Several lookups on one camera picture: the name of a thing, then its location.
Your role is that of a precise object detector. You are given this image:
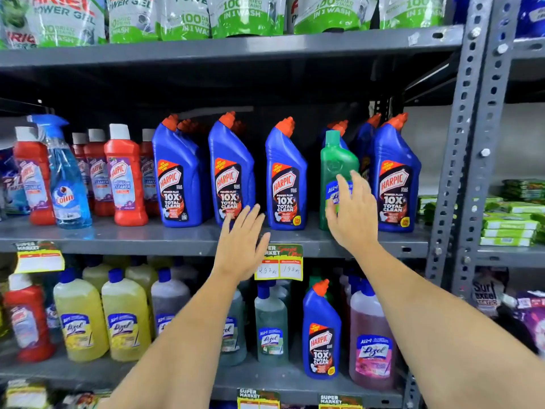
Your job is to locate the person's right hand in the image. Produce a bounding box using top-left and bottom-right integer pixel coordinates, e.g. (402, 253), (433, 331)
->
(325, 169), (380, 255)

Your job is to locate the person's left hand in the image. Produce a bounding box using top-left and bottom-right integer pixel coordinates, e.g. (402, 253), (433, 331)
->
(211, 203), (272, 284)

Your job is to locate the grey metal shelf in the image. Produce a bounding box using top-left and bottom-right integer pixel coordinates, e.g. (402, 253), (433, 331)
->
(0, 24), (494, 409)

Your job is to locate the row of blue Harpic bottles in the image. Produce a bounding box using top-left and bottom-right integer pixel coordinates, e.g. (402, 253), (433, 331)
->
(152, 111), (422, 233)

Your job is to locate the row of red Harpic bottles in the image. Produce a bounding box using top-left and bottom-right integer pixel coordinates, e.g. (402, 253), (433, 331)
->
(12, 123), (161, 227)

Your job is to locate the blue Colin spray bottle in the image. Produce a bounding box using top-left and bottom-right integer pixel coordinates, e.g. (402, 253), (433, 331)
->
(27, 114), (93, 229)

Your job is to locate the person's left forearm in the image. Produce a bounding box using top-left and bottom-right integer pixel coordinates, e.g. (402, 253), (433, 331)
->
(97, 270), (253, 409)

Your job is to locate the person's right forearm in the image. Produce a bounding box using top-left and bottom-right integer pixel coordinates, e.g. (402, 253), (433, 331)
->
(340, 240), (545, 409)

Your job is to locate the white blue detergent bag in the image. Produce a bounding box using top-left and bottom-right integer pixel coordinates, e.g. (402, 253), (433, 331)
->
(471, 267), (512, 318)

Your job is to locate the stack of green soap bars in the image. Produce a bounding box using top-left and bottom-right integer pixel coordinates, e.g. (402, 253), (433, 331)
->
(418, 178), (545, 248)

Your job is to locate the grey metal rack unit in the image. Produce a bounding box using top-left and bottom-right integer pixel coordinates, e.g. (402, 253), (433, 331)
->
(451, 0), (545, 303)

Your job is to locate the purple softener pouch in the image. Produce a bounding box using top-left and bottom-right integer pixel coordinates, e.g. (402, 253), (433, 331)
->
(502, 289), (545, 358)

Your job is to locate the row of green detergent pouches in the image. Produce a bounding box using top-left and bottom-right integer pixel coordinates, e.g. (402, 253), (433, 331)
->
(0, 0), (448, 49)

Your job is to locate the pale yellow packet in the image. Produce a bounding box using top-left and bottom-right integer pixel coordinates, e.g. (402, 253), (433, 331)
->
(4, 378), (50, 409)

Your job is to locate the dark blue detergent pouch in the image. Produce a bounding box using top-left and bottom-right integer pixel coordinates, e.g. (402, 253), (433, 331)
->
(515, 0), (545, 39)

